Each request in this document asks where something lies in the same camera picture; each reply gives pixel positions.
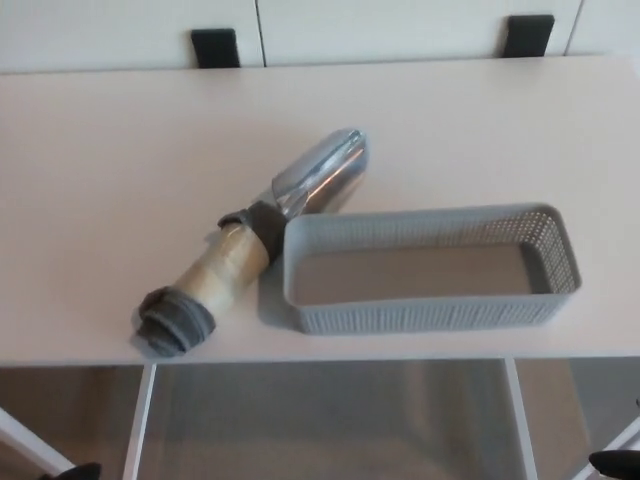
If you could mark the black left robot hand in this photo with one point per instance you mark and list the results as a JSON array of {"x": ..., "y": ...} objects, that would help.
[{"x": 80, "y": 472}]

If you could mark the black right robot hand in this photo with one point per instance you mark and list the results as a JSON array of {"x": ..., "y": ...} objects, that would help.
[{"x": 617, "y": 465}]

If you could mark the white desk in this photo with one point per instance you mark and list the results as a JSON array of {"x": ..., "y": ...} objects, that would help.
[{"x": 150, "y": 150}]

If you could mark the grey perforated plastic basket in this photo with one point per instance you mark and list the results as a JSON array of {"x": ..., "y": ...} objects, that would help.
[{"x": 425, "y": 315}]

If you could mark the white cabinet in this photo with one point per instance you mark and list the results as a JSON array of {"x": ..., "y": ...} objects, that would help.
[{"x": 375, "y": 30}]

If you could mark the white frame bar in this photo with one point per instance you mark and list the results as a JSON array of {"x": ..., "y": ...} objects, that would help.
[
  {"x": 625, "y": 442},
  {"x": 25, "y": 440}
]

